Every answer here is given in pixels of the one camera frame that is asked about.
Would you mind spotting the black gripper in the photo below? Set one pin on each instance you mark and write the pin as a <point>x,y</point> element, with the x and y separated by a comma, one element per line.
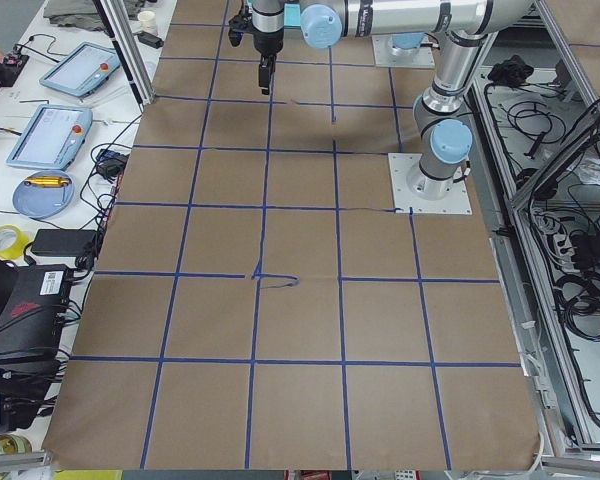
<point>267,43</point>

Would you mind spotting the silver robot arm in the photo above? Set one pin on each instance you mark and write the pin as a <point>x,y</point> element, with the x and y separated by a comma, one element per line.
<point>464,30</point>
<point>405,44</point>

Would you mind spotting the teal plastic bin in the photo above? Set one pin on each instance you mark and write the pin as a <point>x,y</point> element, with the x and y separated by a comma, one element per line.
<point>292,15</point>

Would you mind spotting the upper teach pendant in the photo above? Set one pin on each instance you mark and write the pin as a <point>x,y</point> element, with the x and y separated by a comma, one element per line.
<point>83,71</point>

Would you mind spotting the teach pendant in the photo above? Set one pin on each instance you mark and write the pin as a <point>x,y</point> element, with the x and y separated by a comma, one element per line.
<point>83,71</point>
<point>52,138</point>

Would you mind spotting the grey cloth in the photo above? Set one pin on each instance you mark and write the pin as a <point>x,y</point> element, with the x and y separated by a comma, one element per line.
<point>83,14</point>

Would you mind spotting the lower teach pendant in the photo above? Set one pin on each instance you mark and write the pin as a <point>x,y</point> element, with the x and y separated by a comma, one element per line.
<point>52,138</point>

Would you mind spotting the blue plate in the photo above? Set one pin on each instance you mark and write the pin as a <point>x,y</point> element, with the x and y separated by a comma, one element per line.
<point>43,194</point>

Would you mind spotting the black power adapter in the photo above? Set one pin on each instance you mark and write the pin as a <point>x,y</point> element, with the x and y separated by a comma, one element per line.
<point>62,242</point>

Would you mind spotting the yellow tape roll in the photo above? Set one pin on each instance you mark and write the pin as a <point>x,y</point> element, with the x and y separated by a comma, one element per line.
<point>12,242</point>

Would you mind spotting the black electronics box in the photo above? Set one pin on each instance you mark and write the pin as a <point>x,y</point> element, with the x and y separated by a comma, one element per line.
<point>33,300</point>

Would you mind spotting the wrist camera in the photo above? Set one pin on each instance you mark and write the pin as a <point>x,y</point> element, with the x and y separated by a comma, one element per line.
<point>239,25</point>

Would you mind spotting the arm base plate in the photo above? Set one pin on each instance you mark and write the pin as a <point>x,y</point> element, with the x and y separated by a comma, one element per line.
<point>415,193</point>
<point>424,59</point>

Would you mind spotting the aluminium frame post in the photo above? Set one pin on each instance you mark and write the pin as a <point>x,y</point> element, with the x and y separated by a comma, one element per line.
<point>115,20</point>

